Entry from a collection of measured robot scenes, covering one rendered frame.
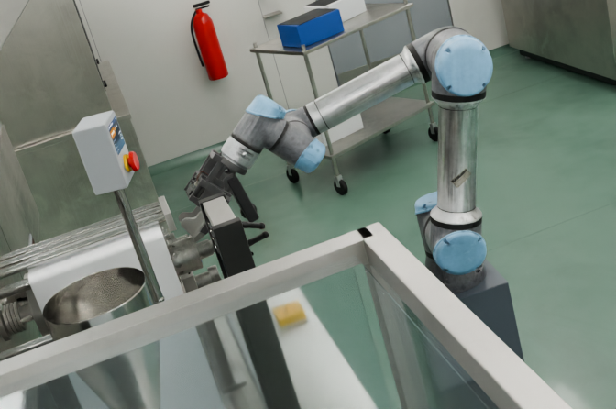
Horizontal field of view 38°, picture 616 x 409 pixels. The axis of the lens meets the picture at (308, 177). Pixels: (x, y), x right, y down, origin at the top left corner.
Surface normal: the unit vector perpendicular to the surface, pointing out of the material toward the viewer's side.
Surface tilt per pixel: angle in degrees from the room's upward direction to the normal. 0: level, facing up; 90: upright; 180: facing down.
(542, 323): 0
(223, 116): 90
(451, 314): 0
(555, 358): 0
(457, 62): 82
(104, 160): 90
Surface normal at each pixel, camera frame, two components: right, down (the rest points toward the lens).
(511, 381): -0.26, -0.90
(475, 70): 0.07, 0.22
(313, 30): 0.54, 0.18
